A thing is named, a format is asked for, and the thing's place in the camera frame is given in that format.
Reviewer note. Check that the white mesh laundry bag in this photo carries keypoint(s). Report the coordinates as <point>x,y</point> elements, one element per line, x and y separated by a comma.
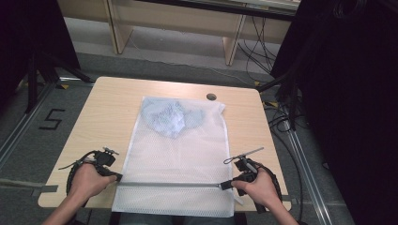
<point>178,168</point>

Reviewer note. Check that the grey floor tape strip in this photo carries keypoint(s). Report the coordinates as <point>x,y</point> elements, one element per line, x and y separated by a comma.
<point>25,184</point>

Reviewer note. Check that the black curtain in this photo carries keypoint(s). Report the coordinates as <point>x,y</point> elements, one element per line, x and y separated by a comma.
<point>28,37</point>
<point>350,103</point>

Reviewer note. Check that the person's right hand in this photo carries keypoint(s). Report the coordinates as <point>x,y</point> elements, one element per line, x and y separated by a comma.
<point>263,190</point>

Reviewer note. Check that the light blue printed garment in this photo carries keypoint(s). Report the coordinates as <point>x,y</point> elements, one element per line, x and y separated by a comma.
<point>170,120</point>

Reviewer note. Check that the light wooden desk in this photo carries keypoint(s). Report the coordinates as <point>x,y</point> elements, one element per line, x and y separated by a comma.
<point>175,18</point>

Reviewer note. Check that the black metal stand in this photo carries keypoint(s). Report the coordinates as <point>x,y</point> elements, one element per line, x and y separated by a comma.
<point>292,100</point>
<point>33,84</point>

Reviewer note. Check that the yellow floor tape piece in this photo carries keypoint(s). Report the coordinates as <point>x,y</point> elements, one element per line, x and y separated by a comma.
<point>64,86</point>
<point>257,83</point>
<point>273,104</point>

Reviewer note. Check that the metal floor rail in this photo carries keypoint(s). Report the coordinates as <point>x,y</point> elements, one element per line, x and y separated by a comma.
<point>308,175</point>
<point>22,125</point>

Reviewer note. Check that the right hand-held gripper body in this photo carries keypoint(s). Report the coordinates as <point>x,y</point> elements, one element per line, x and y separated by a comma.
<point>248,170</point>

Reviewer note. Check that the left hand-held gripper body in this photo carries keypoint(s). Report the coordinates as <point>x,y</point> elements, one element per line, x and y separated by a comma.
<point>103,159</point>

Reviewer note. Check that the person's left hand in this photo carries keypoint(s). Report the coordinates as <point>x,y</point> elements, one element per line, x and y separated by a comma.
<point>86,181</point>

